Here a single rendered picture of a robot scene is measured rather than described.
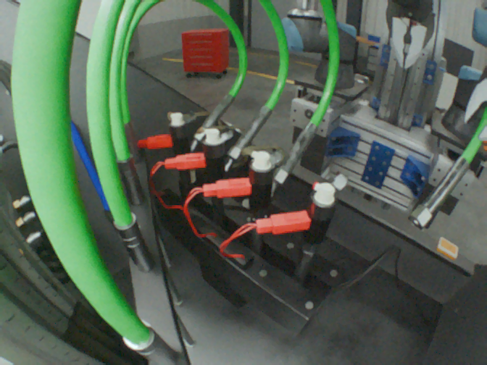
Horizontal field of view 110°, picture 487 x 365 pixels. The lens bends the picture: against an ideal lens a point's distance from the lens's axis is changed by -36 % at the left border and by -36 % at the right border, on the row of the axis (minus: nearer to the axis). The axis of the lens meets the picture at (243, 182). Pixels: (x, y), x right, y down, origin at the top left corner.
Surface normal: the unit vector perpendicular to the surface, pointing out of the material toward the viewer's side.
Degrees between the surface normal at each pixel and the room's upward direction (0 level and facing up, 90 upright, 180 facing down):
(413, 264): 90
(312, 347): 0
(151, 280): 0
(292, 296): 0
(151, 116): 90
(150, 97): 90
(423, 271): 90
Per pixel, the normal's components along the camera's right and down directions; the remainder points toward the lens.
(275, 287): 0.01, -0.77
